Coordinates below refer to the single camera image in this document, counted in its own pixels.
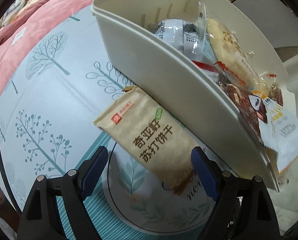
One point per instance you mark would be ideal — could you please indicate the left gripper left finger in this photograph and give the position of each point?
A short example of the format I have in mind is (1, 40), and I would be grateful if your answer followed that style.
(40, 218)

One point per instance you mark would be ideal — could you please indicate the white yellow snack sachet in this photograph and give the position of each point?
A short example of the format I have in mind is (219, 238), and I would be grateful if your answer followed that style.
(279, 131)

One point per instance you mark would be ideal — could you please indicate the maroon coffee sachet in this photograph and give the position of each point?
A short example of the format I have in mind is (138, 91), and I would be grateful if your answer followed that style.
(250, 106)

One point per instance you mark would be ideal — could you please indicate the pink bed quilt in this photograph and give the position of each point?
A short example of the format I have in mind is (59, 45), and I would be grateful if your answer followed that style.
(33, 25)

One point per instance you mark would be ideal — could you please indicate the beige soda cracker packet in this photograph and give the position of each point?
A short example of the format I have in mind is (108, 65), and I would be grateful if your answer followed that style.
(151, 135)

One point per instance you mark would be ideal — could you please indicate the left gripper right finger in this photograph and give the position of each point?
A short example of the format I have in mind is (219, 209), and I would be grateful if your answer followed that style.
(243, 207)

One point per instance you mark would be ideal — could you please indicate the clear pack rice cracker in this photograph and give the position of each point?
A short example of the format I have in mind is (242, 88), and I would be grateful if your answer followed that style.
(231, 59)

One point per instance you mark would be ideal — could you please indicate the grey office chair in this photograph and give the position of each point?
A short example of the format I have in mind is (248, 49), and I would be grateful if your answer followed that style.
(276, 21)

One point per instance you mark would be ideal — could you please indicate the white plastic storage bin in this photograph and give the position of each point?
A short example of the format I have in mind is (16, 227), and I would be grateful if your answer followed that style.
(180, 86)

